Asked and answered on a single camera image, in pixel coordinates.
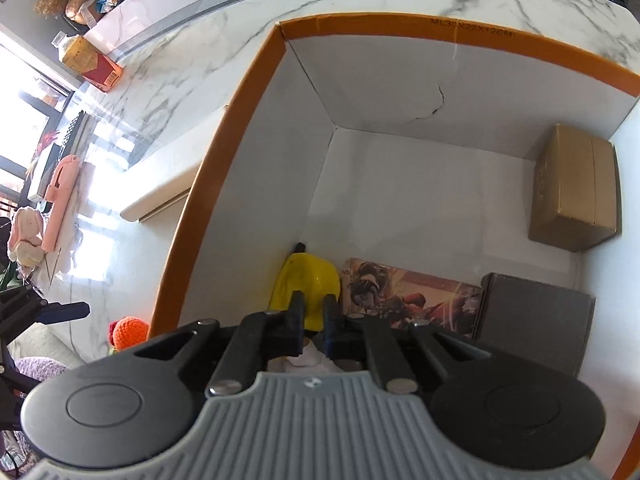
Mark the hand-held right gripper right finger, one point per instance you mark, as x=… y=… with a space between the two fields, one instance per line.
x=330 y=325

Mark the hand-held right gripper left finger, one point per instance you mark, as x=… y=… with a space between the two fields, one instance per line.
x=298 y=317

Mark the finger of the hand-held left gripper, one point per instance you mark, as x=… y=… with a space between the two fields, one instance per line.
x=65 y=311

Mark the yellow plastic toy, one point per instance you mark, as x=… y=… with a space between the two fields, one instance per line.
x=307 y=280

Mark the pink mini backpack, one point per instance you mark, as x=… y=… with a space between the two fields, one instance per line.
x=25 y=235

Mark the illustrated box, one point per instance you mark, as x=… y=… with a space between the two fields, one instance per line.
x=410 y=292

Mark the pink case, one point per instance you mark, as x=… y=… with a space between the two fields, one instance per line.
x=60 y=195

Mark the orange cardboard box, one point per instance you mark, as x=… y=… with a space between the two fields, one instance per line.
x=400 y=185

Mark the grey box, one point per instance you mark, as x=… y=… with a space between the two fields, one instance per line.
x=535 y=320

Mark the gold cardboard box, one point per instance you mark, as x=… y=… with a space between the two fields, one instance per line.
x=575 y=185

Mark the purple fuzzy blanket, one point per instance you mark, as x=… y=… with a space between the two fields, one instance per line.
x=42 y=366

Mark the orange crochet ball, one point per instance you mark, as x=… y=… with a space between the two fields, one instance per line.
x=129 y=332

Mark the white flat box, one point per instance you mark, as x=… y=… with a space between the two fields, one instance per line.
x=165 y=180

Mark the yellow drink bottle red label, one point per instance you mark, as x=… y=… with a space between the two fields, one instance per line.
x=90 y=62

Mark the dried flower bunch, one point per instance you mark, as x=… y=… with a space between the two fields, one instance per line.
x=50 y=2

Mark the golden gourd ornament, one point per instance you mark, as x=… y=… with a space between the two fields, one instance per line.
x=80 y=2

